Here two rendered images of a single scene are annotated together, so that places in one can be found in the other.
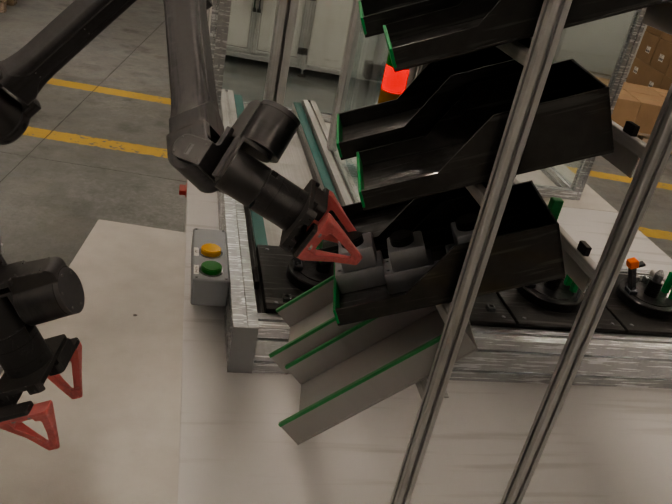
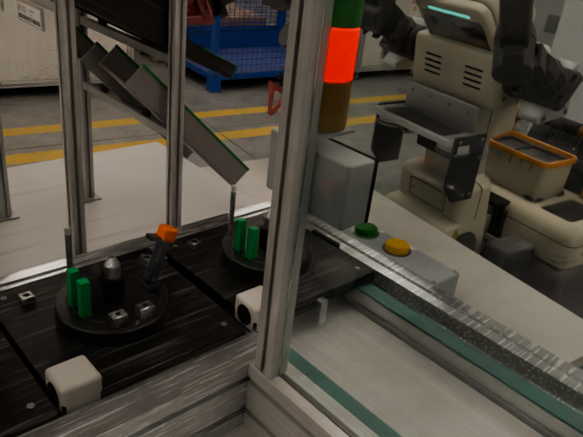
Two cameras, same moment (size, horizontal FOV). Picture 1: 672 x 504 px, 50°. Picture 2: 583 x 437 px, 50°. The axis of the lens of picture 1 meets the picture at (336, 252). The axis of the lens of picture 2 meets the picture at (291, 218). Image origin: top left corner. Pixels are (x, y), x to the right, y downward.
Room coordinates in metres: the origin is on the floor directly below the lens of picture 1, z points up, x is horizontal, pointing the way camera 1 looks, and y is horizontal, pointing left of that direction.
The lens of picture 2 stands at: (1.96, -0.36, 1.46)
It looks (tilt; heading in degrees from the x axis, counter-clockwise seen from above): 27 degrees down; 150
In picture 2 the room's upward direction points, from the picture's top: 7 degrees clockwise
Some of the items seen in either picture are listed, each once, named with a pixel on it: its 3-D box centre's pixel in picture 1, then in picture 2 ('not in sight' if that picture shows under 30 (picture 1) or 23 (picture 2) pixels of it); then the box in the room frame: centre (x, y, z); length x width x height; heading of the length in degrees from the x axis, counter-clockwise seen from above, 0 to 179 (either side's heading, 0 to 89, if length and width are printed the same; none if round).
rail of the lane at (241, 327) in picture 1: (234, 231); not in sight; (1.45, 0.24, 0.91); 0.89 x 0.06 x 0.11; 15
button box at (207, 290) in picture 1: (209, 265); not in sight; (1.25, 0.25, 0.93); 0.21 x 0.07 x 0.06; 15
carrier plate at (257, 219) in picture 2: (320, 281); (266, 262); (1.23, 0.02, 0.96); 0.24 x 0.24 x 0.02; 15
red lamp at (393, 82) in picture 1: (395, 78); not in sight; (1.44, -0.05, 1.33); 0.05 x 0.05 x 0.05
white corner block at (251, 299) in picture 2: not in sight; (257, 309); (1.35, -0.05, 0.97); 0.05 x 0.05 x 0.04; 15
